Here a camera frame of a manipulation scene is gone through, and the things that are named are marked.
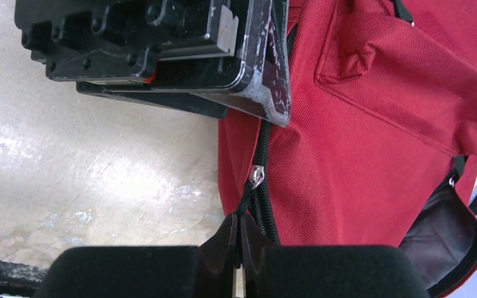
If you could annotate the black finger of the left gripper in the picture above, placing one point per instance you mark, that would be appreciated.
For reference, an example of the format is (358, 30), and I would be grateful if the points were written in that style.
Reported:
(261, 87)

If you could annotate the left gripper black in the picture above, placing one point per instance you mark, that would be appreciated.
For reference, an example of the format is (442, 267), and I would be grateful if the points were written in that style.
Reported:
(145, 46)

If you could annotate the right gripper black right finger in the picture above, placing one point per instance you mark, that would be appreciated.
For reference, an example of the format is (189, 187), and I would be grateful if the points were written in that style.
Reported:
(273, 270)

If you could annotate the red backpack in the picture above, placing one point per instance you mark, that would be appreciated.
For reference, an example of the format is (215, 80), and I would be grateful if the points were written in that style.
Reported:
(381, 147)

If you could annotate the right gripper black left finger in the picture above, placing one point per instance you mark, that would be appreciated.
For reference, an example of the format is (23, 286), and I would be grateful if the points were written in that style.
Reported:
(147, 271)

